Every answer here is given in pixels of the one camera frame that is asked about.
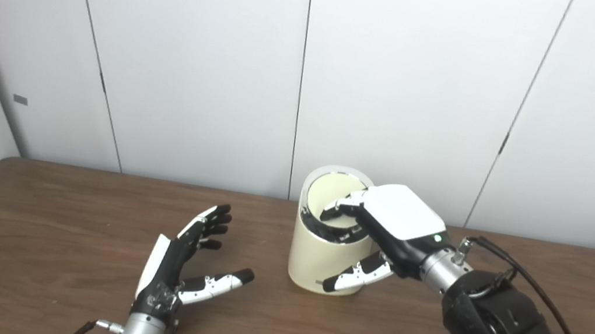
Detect cream round bin lid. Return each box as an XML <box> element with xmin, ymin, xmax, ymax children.
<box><xmin>303</xmin><ymin>168</ymin><xmax>373</xmax><ymax>232</ymax></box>

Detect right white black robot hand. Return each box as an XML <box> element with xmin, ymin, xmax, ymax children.
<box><xmin>309</xmin><ymin>173</ymin><xmax>465</xmax><ymax>311</ymax></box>

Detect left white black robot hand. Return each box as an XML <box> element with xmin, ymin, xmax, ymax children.
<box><xmin>129</xmin><ymin>192</ymin><xmax>265</xmax><ymax>334</ymax></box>

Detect cream-colored bin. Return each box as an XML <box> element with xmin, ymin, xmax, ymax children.
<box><xmin>284</xmin><ymin>160</ymin><xmax>386</xmax><ymax>301</ymax></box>

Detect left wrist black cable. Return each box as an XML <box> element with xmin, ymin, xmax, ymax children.
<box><xmin>66</xmin><ymin>315</ymin><xmax>126</xmax><ymax>334</ymax></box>

